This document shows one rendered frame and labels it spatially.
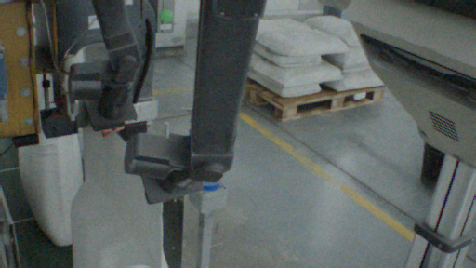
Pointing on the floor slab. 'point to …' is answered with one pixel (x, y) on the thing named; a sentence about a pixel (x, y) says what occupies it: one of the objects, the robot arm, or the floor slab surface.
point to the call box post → (204, 239)
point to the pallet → (284, 107)
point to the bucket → (431, 165)
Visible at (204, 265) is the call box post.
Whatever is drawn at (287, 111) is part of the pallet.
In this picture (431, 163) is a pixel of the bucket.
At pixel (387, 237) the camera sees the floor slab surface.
